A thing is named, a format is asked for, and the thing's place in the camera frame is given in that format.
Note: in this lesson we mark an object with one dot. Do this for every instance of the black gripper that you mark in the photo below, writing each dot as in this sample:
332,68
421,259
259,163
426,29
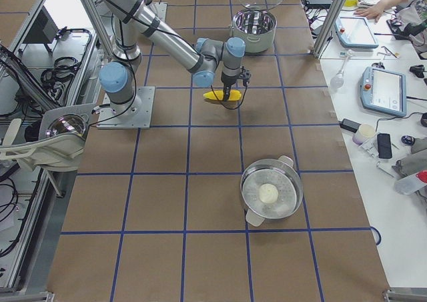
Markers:
228,81

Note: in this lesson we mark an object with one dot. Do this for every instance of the yellow corn cob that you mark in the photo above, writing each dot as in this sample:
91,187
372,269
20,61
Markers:
219,95

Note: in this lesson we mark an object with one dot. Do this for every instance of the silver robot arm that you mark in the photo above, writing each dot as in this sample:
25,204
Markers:
134,17

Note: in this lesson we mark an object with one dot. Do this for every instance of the person's forearm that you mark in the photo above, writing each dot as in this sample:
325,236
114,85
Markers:
383,5

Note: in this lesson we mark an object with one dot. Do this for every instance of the pale green cooking pot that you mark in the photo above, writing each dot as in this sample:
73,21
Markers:
256,28

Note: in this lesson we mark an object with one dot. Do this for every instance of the steel steamer pot with bun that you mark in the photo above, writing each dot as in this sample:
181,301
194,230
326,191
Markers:
271,190

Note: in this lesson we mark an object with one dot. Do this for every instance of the person's hand on table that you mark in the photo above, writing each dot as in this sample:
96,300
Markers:
371,13

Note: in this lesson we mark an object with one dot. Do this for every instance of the blue teach pendant far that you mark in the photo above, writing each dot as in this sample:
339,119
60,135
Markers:
355,32

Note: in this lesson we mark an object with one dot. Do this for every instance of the blue teach pendant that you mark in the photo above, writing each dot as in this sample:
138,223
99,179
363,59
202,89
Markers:
383,91
355,32

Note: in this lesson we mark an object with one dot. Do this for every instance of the blue teach pendant near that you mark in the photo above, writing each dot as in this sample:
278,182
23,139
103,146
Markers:
383,91

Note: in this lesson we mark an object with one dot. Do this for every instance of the paper cup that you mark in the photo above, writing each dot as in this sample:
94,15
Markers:
363,133

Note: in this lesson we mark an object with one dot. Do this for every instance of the black phone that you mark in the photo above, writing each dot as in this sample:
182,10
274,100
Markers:
384,146

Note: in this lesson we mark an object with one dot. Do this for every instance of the steel bowl on tray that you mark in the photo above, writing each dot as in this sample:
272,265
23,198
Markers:
69,123

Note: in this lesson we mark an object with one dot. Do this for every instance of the aluminium frame post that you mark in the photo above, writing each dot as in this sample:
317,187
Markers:
330,19

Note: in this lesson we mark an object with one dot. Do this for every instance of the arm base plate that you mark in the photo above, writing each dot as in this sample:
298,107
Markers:
132,115

